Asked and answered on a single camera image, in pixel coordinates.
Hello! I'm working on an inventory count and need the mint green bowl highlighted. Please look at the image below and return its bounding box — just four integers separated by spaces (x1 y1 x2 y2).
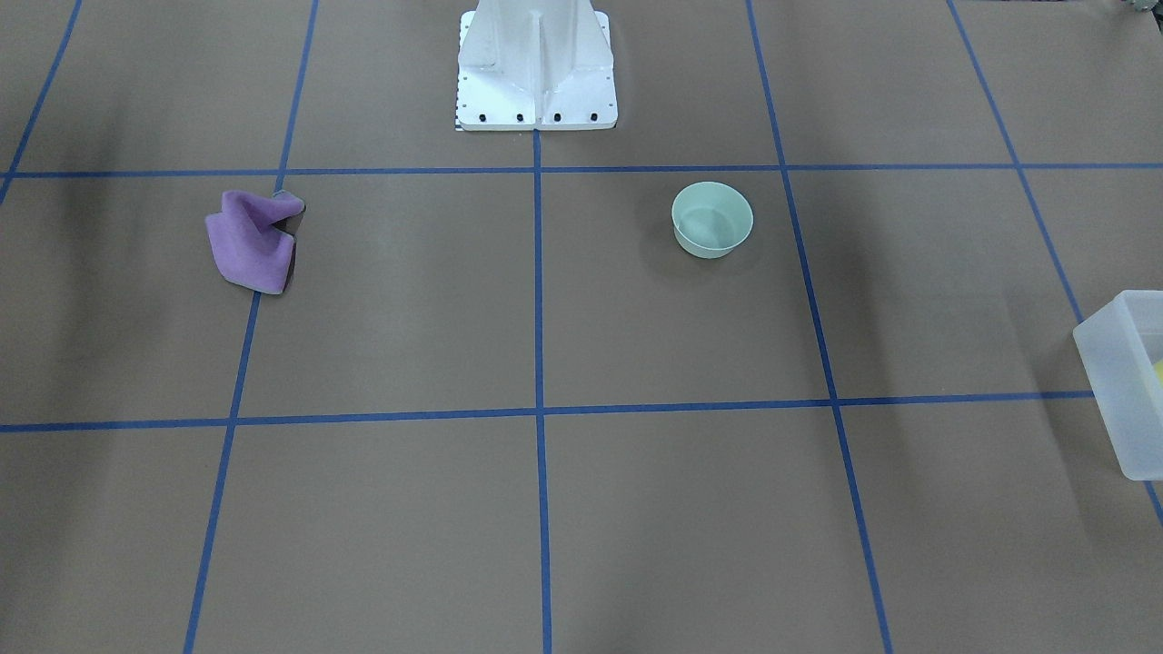
671 182 755 260

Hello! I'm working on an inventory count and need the purple cloth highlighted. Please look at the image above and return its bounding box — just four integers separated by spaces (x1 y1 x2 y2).
204 190 306 296

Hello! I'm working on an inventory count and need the clear plastic box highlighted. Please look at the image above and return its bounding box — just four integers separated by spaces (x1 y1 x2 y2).
1073 290 1162 481

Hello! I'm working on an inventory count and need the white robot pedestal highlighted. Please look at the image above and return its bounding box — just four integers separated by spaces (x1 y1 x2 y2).
454 1 619 131

